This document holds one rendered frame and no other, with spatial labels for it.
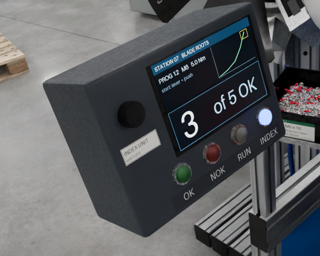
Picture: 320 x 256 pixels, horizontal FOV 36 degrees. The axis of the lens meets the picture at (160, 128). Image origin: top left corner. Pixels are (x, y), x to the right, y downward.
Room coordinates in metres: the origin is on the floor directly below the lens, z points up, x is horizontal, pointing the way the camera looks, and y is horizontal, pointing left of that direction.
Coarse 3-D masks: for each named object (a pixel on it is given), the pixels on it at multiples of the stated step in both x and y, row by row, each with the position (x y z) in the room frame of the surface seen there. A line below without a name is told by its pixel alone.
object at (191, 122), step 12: (180, 108) 0.49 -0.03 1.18; (192, 108) 0.50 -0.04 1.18; (180, 120) 0.48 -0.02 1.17; (192, 120) 0.49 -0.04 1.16; (204, 120) 0.50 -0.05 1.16; (180, 132) 0.48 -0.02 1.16; (192, 132) 0.49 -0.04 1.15; (204, 132) 0.49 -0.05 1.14; (180, 144) 0.47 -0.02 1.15; (192, 144) 0.48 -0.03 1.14
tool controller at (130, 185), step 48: (144, 48) 0.52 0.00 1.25; (192, 48) 0.53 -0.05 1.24; (240, 48) 0.56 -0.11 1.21; (48, 96) 0.52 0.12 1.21; (96, 96) 0.45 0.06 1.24; (144, 96) 0.47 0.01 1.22; (192, 96) 0.50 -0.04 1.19; (240, 96) 0.54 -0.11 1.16; (96, 144) 0.45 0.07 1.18; (144, 144) 0.45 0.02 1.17; (96, 192) 0.48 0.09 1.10; (144, 192) 0.43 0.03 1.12; (192, 192) 0.46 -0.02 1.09
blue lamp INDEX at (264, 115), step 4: (260, 108) 0.55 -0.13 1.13; (264, 108) 0.55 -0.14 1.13; (268, 108) 0.55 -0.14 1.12; (260, 112) 0.55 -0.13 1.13; (264, 112) 0.54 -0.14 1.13; (268, 112) 0.55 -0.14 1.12; (260, 116) 0.54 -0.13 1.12; (264, 116) 0.54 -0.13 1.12; (268, 116) 0.54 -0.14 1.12; (260, 120) 0.54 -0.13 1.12; (264, 120) 0.54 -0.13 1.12; (268, 120) 0.54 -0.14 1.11; (260, 124) 0.54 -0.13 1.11; (264, 124) 0.54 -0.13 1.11; (268, 124) 0.55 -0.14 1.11
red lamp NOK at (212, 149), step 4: (208, 144) 0.49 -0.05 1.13; (212, 144) 0.49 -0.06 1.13; (216, 144) 0.50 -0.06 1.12; (204, 148) 0.49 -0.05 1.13; (208, 148) 0.49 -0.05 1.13; (212, 148) 0.49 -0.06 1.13; (216, 148) 0.49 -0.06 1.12; (204, 152) 0.48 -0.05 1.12; (208, 152) 0.48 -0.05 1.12; (212, 152) 0.48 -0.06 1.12; (216, 152) 0.48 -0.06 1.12; (204, 156) 0.48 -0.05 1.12; (208, 156) 0.48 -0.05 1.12; (212, 156) 0.48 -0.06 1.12; (216, 156) 0.48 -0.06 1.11; (204, 160) 0.48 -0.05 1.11; (208, 160) 0.48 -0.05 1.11; (212, 160) 0.48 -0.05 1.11; (216, 160) 0.48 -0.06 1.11
